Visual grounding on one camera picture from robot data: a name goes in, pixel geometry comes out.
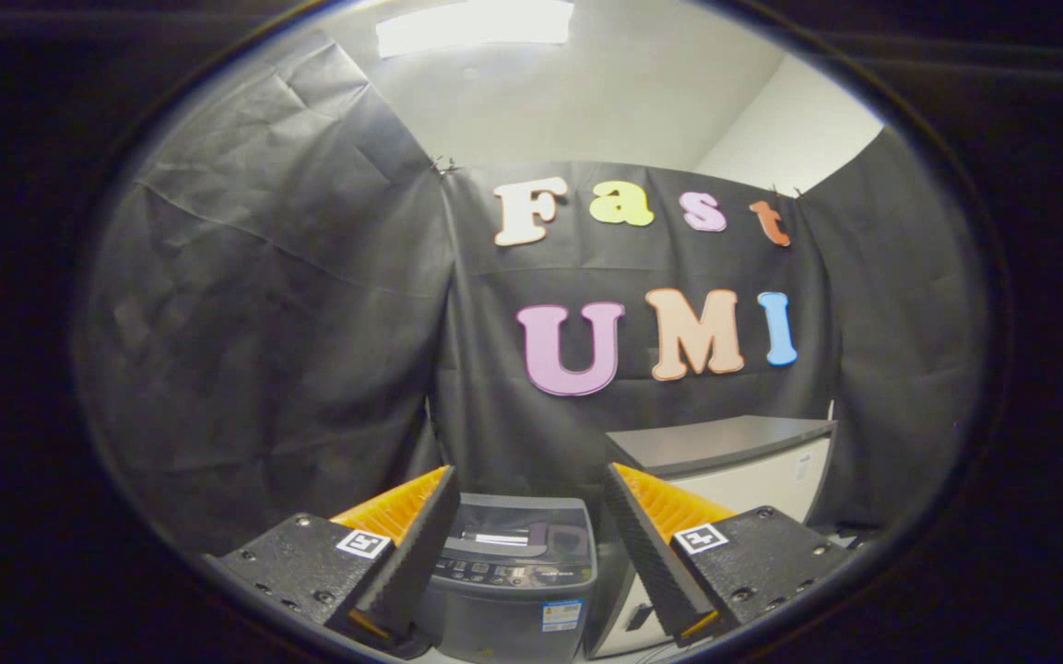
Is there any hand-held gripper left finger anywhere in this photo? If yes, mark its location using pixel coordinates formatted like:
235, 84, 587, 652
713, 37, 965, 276
202, 464, 462, 646

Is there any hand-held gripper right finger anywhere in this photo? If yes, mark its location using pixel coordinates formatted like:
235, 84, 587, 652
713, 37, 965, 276
605, 461, 855, 646

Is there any grey washing machine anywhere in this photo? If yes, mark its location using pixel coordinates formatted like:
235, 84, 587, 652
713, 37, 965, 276
416, 493, 599, 664

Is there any white cabinet with dark top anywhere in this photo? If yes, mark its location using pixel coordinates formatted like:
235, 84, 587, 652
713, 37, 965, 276
586, 415, 837, 660

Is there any black backdrop cloth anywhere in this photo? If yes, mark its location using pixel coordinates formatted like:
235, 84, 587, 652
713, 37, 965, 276
75, 28, 993, 559

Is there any ceiling light panel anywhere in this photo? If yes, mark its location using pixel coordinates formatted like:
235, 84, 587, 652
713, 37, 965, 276
374, 0, 576, 59

